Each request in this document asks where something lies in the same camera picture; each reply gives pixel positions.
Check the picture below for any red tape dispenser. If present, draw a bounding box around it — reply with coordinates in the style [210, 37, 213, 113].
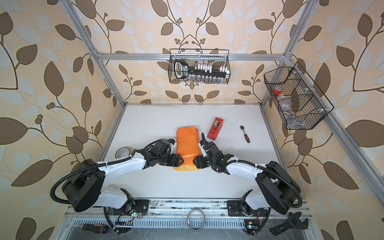
[208, 118, 224, 140]

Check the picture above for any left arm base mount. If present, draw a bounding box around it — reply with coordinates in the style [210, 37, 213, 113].
[107, 199, 150, 216]

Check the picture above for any aluminium front rail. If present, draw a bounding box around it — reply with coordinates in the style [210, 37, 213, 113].
[64, 198, 313, 230]

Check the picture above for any red capped plastic bottle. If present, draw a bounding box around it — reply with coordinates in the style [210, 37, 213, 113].
[273, 86, 283, 97]

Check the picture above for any black adjustable wrench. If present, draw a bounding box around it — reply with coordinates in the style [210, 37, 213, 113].
[270, 212, 309, 236]

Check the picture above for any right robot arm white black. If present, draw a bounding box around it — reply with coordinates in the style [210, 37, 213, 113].
[193, 134, 303, 216]

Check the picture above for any metal ring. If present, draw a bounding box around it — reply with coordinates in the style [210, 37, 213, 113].
[187, 208, 206, 232]

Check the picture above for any orange black screwdriver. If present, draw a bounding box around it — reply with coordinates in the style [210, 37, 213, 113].
[82, 224, 110, 234]

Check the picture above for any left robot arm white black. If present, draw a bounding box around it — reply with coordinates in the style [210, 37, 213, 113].
[50, 139, 184, 212]

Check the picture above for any ratchet wrench red handle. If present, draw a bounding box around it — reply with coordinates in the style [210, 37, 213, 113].
[240, 126, 251, 143]

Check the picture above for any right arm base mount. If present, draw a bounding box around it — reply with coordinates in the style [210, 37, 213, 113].
[227, 200, 268, 217]

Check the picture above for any yellow orange wrapping paper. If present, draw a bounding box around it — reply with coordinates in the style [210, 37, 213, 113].
[175, 127, 200, 172]

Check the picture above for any black wire basket back wall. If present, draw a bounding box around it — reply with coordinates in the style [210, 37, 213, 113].
[168, 48, 231, 85]

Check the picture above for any black wire basket right wall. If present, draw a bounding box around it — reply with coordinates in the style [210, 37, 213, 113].
[264, 62, 334, 130]

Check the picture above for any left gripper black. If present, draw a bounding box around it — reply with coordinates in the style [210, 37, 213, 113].
[157, 152, 187, 167]

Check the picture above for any socket set black rail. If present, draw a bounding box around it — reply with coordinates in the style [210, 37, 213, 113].
[173, 60, 231, 81]

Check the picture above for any black wire basket wall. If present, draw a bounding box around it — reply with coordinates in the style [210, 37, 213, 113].
[168, 48, 231, 85]
[264, 62, 334, 130]

